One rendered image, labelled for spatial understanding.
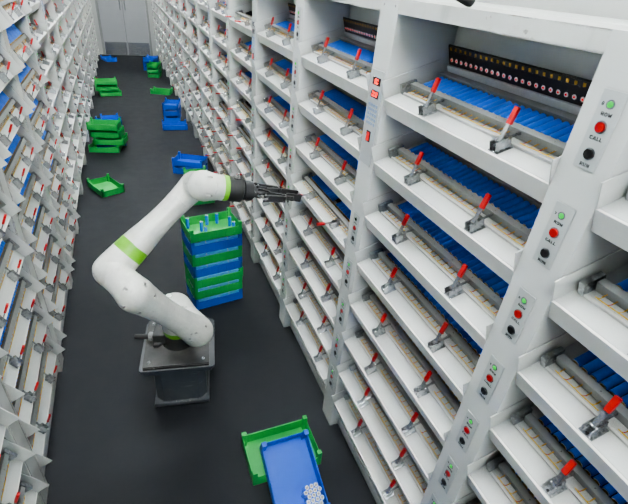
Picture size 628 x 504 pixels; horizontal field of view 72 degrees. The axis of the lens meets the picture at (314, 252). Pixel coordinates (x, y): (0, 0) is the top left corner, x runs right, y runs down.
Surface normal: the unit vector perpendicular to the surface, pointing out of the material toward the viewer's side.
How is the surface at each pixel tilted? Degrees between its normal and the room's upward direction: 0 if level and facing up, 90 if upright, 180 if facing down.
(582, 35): 90
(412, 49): 90
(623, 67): 90
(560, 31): 90
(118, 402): 0
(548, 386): 18
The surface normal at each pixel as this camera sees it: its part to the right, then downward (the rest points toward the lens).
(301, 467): 0.20, -0.61
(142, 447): 0.08, -0.84
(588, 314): -0.22, -0.76
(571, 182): -0.93, 0.13
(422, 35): 0.36, 0.53
